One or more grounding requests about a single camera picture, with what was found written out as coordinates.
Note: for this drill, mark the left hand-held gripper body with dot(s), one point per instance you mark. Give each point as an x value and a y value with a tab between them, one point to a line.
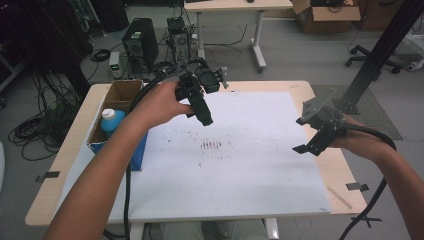
208	80

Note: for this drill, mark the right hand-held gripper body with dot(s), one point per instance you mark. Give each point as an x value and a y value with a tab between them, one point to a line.
321	115

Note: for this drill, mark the blue cardboard box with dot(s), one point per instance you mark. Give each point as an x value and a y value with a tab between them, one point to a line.
125	91

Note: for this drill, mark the blue bottle with white cap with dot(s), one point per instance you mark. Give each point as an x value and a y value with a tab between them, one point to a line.
111	121

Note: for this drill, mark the person's right hand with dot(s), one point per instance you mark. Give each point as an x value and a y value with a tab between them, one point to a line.
361	143

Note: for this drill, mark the person's left hand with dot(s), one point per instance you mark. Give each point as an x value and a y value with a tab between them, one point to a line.
156	106

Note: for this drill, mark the black tape piece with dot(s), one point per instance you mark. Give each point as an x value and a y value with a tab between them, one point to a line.
355	186
50	175

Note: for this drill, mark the grey open computer case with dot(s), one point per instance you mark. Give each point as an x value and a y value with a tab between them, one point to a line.
178	36

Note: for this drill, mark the beige tape strip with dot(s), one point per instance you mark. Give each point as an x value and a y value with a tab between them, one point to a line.
338	197

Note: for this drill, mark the dark grey floor mat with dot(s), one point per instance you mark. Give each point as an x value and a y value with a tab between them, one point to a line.
376	110

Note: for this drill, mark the black office chair base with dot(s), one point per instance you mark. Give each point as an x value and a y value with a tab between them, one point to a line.
361	56

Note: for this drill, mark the white table mat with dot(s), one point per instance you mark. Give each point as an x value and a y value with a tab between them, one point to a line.
216	186

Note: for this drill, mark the white-legged wooden desk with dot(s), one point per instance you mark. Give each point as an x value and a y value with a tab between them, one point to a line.
233	5

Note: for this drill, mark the black computer tower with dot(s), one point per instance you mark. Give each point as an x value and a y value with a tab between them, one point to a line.
140	40

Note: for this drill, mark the black tape cross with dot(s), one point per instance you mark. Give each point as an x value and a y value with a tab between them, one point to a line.
366	219

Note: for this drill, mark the small grey power supply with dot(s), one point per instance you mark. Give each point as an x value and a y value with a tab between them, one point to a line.
115	63

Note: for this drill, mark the open brown cardboard box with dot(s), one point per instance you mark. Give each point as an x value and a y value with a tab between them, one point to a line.
320	20

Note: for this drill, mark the white device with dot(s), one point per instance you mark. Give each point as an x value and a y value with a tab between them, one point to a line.
416	63

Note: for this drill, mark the closed brown cardboard box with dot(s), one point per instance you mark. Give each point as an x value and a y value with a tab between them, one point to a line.
373	16

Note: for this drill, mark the light wooden table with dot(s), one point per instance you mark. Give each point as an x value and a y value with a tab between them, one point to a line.
56	160

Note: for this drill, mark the dark curtain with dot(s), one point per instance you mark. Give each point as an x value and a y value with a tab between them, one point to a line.
33	40

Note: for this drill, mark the black metal stand post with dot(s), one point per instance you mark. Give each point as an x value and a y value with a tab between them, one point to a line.
383	46

